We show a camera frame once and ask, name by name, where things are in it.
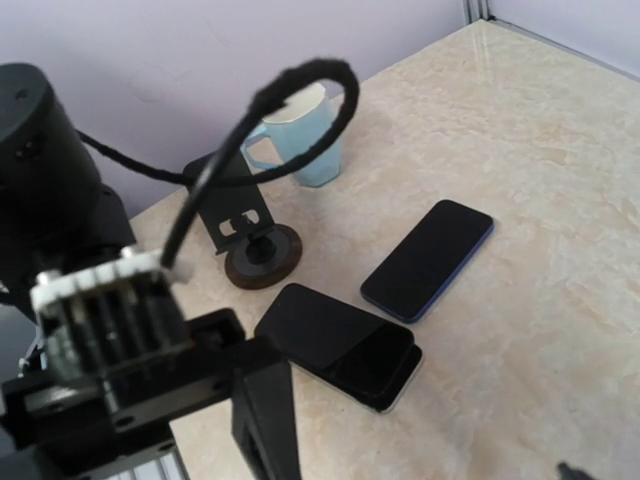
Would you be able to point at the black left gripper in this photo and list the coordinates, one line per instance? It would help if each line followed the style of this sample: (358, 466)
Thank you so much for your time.
(105, 428)

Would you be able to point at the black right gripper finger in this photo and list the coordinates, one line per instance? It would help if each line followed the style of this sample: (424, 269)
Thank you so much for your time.
(567, 472)

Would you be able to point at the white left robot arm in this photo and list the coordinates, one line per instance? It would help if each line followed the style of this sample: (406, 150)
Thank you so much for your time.
(56, 214)

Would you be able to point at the black smartphone silver edge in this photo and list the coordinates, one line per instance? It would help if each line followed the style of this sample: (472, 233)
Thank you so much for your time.
(368, 358)

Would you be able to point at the black smartphone blue edge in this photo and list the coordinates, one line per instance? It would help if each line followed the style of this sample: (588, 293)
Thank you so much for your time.
(421, 267)

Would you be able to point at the light blue mug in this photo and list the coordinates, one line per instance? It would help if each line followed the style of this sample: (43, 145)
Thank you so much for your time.
(293, 129)

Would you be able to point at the brown-base plate phone stand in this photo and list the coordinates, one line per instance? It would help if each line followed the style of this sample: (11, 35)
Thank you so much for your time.
(258, 252)

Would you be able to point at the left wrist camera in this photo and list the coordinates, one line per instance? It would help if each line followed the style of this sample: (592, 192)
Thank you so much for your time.
(113, 318)

